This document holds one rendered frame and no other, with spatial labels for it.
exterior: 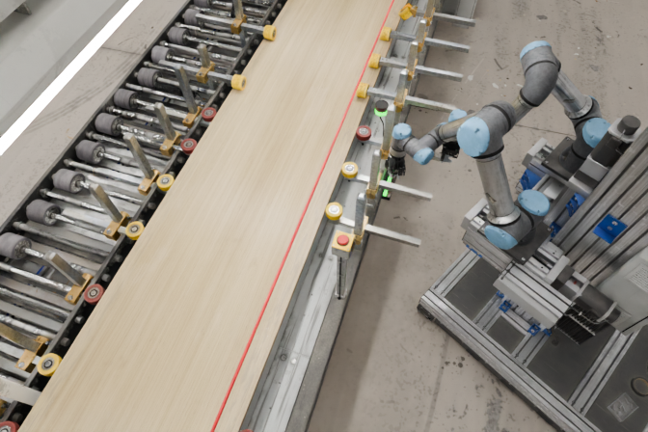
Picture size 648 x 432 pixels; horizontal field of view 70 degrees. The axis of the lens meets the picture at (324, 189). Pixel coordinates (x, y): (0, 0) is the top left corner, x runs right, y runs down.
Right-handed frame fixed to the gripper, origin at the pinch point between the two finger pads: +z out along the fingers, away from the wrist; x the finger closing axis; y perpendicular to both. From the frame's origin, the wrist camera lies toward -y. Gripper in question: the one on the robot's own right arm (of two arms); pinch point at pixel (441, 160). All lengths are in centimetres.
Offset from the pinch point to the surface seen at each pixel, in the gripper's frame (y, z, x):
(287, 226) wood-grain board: -59, -9, -65
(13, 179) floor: -291, 76, -46
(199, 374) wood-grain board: -68, -9, -135
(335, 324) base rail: -27, 12, -95
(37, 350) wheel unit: -135, -6, -147
